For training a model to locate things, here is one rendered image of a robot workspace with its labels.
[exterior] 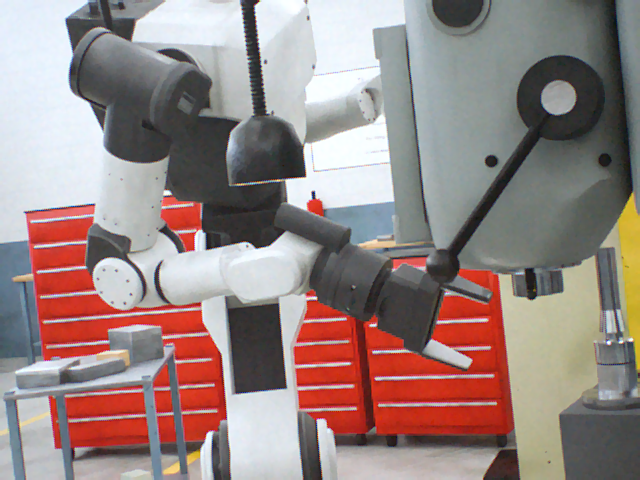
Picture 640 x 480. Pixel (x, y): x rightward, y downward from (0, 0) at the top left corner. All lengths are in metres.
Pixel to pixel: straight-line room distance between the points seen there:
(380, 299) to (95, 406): 5.24
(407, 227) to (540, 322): 1.78
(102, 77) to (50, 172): 10.34
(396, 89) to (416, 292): 0.38
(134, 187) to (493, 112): 0.66
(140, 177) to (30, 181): 10.43
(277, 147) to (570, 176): 0.26
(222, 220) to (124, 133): 0.31
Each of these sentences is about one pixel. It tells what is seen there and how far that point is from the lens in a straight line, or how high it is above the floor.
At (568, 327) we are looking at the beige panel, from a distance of 2.85.
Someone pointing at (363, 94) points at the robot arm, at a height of 1.55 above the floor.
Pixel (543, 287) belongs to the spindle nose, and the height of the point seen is 1.29.
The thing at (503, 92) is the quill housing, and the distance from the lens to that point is 1.00.
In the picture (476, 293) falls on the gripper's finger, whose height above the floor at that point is 1.25.
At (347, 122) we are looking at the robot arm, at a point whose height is 1.51.
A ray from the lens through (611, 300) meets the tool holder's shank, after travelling 1.40.
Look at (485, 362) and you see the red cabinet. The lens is 5.71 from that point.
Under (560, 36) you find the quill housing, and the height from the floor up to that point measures 1.51.
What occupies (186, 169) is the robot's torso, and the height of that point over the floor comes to 1.45.
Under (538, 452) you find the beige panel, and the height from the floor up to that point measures 0.69.
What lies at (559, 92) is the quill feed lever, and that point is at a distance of 0.95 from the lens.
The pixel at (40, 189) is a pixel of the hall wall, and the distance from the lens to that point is 11.88.
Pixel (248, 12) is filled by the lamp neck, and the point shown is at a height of 1.57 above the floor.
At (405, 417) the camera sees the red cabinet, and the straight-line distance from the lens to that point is 5.93.
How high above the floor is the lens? 1.40
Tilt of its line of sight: 3 degrees down
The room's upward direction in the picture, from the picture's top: 6 degrees counter-clockwise
